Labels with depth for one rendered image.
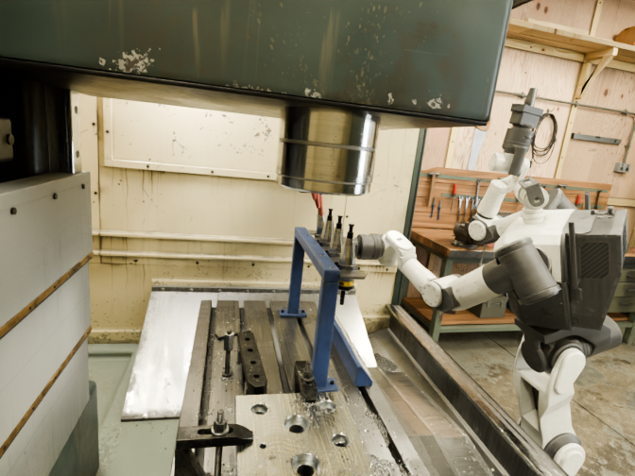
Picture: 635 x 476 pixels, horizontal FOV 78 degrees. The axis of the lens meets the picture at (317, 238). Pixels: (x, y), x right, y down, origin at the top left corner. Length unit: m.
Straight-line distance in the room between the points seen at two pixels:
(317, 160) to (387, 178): 1.22
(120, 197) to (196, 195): 0.28
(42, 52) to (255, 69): 0.23
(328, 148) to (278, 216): 1.13
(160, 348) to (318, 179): 1.15
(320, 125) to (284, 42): 0.12
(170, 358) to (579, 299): 1.30
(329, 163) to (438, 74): 0.19
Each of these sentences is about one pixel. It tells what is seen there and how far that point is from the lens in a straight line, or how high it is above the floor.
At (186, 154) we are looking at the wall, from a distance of 1.65.
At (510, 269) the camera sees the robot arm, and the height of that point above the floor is 1.27.
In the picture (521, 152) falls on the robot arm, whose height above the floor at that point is 1.56.
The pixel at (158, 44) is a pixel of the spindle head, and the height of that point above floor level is 1.60.
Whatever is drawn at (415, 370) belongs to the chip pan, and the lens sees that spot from 1.72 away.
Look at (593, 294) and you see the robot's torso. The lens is 1.25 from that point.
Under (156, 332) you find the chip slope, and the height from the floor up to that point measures 0.76.
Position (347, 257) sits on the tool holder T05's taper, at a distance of 1.00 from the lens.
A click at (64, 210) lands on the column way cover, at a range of 0.81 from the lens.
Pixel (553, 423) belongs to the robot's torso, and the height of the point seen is 0.73.
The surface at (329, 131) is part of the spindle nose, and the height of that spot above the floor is 1.53.
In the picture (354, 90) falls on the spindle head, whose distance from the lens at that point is 0.54.
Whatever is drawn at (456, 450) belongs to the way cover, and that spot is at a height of 0.74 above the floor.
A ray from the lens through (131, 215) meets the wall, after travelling 1.72.
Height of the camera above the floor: 1.51
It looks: 13 degrees down
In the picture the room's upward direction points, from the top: 6 degrees clockwise
